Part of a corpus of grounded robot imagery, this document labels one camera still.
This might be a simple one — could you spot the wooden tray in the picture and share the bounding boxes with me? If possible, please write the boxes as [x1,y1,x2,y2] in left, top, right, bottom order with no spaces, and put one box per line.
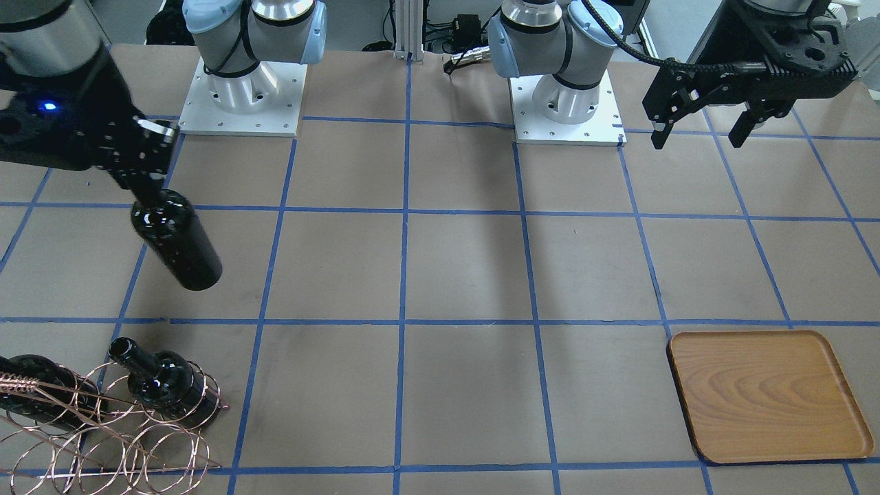
[667,330,876,465]

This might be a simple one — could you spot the copper wire bottle basket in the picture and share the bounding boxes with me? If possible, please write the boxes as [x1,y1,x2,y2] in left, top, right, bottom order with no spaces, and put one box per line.
[2,363,223,494]

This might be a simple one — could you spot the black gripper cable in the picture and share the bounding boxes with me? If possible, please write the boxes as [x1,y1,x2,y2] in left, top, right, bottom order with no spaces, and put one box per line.
[581,0,736,73]

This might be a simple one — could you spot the far basket wine bottle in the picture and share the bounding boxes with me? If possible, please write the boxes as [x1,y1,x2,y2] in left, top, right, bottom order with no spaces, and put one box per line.
[108,336,218,429]

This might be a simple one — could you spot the dark wine bottle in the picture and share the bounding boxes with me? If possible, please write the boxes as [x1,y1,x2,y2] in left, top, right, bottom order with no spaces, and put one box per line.
[130,189,223,291]

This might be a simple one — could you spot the basket wine bottle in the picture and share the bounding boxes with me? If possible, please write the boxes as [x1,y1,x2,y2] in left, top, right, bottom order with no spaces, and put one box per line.
[1,354,106,432]
[108,336,218,429]

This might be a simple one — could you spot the near basket wine bottle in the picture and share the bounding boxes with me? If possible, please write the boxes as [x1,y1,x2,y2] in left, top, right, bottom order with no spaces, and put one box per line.
[1,354,106,432]

